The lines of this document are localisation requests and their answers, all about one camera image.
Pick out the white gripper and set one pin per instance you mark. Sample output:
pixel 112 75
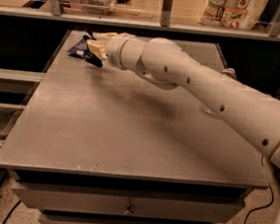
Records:
pixel 113 49

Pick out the black chocolate rxbar wrapper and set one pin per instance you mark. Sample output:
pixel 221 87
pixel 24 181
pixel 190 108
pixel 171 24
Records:
pixel 89 56

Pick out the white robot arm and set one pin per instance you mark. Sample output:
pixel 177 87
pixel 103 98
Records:
pixel 252 114

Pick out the dark blue blueberry rxbar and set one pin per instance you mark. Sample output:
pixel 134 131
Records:
pixel 80 49

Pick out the dark device on floor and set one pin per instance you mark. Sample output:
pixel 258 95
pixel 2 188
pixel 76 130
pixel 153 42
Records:
pixel 6 124

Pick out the clear plastic water bottle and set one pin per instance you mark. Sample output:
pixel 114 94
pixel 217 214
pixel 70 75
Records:
pixel 229 72

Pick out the colourful snack bag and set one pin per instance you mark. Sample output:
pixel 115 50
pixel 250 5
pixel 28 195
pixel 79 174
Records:
pixel 232 14

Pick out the grey upper drawer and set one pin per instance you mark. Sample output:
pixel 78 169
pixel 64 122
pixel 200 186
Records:
pixel 117 203

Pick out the grey metal shelf rail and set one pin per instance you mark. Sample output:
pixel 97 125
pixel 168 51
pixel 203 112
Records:
pixel 168 15

